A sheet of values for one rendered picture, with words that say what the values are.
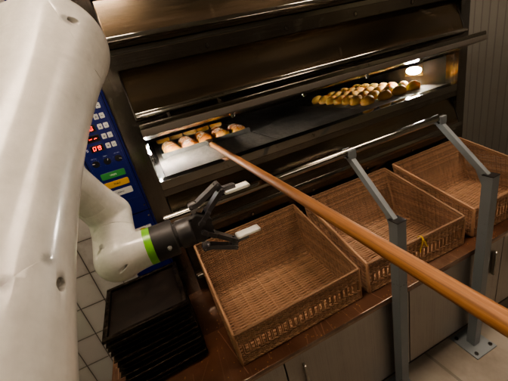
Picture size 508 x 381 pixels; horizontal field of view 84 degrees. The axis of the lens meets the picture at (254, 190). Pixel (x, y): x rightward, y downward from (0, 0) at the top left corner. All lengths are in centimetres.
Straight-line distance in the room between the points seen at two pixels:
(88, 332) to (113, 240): 93
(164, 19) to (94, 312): 126
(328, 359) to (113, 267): 92
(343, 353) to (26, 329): 124
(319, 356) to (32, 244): 116
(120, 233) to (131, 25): 78
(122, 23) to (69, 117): 94
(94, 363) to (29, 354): 153
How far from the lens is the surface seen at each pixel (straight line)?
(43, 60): 38
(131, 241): 73
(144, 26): 124
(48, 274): 24
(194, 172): 129
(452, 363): 192
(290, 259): 154
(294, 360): 123
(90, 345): 167
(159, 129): 109
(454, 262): 156
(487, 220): 151
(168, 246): 71
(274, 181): 87
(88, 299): 152
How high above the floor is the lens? 153
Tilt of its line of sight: 23 degrees down
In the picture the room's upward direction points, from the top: 14 degrees counter-clockwise
